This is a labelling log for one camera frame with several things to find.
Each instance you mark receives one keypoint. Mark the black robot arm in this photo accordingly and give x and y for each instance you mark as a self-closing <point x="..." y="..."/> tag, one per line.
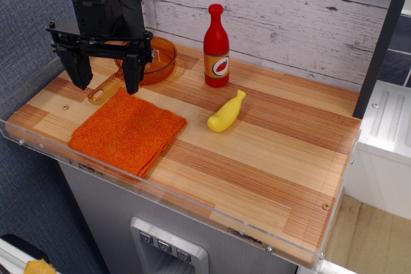
<point x="105" y="29"/>

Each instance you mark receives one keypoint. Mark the yellow toy squash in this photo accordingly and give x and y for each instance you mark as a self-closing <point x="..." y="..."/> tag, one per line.
<point x="227" y="114"/>

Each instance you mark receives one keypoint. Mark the orange knitted cloth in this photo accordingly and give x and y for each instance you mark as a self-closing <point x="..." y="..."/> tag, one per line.
<point x="127" y="133"/>

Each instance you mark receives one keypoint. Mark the dark vertical post right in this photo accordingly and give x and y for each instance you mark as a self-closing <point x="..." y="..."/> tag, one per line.
<point x="387" y="31"/>

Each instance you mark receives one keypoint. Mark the grey toy fridge cabinet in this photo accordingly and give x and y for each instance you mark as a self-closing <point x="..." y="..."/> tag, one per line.
<point x="108" y="209"/>

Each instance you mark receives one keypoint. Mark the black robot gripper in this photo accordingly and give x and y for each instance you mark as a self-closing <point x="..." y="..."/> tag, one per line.
<point x="104" y="28"/>

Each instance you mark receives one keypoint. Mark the clear acrylic table guard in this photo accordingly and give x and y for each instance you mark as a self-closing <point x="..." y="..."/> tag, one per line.
<point x="271" y="178"/>

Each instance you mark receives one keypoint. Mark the yellow object bottom left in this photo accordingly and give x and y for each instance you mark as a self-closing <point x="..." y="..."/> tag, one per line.
<point x="39" y="267"/>

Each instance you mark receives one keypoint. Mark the orange transparent toy pan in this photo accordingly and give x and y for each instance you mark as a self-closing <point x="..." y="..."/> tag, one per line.
<point x="163" y="64"/>

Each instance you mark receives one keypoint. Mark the red toy sauce bottle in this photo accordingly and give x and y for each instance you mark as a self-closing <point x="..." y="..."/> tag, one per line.
<point x="216" y="50"/>

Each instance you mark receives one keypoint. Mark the white toy sink unit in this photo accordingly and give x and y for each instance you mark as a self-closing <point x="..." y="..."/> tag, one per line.
<point x="379" y="171"/>

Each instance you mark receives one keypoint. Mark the silver dispenser panel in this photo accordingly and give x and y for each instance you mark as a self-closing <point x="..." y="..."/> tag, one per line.
<point x="160" y="251"/>

